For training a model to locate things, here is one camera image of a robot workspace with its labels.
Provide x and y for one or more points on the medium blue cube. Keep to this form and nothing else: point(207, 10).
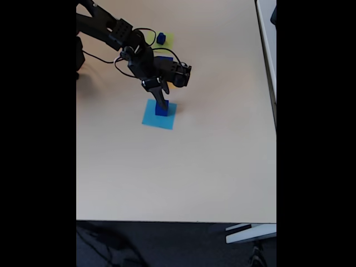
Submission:
point(161, 111)

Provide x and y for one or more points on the small blue cube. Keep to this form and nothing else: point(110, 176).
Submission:
point(160, 39)

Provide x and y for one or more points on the orange paper square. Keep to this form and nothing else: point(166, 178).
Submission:
point(172, 86)

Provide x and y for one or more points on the light blue paper square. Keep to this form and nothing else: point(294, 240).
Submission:
point(150, 119)

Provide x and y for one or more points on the green paper square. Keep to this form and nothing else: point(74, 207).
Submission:
point(169, 41)

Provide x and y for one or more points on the large blue cube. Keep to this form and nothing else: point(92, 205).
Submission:
point(167, 58)

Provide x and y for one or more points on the white neighbouring table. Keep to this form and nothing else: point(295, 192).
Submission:
point(268, 41)

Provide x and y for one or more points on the dark blue chair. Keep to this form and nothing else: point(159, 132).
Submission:
point(274, 15)

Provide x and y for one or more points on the white table leg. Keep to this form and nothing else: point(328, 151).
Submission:
point(250, 235)

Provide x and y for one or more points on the black camera box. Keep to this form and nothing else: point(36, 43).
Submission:
point(176, 73)

